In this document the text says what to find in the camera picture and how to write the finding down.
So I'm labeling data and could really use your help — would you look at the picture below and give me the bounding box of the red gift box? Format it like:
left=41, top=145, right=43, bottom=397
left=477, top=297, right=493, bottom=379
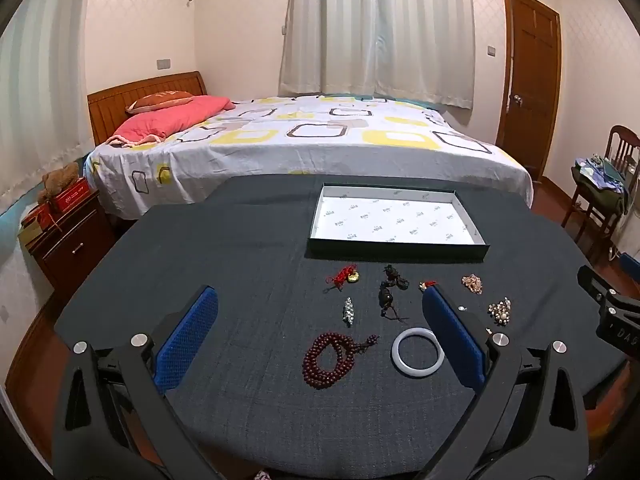
left=47, top=177, right=91, bottom=213

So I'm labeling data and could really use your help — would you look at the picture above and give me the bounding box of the dark green jewelry tray box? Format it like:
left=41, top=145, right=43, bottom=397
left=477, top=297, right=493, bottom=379
left=306, top=184, right=491, bottom=264

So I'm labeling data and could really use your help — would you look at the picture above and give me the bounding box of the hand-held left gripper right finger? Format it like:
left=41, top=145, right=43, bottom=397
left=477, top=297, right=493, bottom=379
left=415, top=287, right=591, bottom=480

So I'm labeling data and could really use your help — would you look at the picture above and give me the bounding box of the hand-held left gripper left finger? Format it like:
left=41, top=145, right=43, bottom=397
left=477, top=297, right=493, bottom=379
left=50, top=285, right=241, bottom=480

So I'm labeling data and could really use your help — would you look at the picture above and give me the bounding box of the dark red bead necklace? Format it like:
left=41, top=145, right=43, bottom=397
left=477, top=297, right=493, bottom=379
left=301, top=332, right=381, bottom=390

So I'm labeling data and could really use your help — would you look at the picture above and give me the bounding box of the brown cushion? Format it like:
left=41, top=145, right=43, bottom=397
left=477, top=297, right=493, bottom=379
left=125, top=91, right=193, bottom=115

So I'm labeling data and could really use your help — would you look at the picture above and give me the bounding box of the stack of flat boxes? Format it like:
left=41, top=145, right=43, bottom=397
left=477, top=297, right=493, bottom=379
left=17, top=202, right=63, bottom=248

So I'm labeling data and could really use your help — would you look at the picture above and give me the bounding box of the red cord with gold charm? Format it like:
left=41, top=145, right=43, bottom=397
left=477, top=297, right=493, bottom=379
left=325, top=265, right=362, bottom=295

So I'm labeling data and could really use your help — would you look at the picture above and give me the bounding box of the bed with patterned sheet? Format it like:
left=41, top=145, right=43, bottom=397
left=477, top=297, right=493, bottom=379
left=82, top=94, right=535, bottom=221

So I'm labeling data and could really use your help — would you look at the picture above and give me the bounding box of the white jade bangle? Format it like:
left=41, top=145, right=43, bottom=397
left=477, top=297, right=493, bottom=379
left=391, top=327, right=446, bottom=376

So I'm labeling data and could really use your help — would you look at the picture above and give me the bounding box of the pink pillow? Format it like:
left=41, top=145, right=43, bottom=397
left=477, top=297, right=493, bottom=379
left=107, top=95, right=236, bottom=148

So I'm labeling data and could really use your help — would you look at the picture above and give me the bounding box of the brown teddy bear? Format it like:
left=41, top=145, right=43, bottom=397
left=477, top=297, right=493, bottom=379
left=37, top=164, right=81, bottom=206

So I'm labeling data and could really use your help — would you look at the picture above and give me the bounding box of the wooden chair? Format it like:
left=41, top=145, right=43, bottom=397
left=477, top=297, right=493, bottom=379
left=561, top=125, right=640, bottom=261

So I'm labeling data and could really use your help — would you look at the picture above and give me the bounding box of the pile of clothes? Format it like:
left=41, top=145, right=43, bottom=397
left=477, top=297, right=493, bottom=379
left=572, top=152, right=636, bottom=211

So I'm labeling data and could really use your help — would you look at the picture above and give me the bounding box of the white window curtain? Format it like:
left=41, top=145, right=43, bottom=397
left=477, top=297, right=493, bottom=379
left=278, top=0, right=476, bottom=110

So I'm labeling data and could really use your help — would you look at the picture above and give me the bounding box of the dark braided cord bracelet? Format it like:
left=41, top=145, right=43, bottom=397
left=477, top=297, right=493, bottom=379
left=377, top=264, right=411, bottom=322

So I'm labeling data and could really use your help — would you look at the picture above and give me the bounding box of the dark wooden nightstand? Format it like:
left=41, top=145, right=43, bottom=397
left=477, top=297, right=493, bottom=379
left=20, top=190, right=118, bottom=301

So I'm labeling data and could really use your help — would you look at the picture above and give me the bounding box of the wooden headboard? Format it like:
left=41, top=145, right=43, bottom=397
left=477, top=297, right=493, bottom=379
left=87, top=71, right=208, bottom=146

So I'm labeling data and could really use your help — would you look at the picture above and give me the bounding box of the white sheer side curtain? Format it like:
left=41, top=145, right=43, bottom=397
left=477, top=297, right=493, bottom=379
left=0, top=0, right=108, bottom=201

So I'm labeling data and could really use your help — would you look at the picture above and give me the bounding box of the brown wooden door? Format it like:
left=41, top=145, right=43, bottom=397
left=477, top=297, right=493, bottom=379
left=497, top=0, right=561, bottom=181

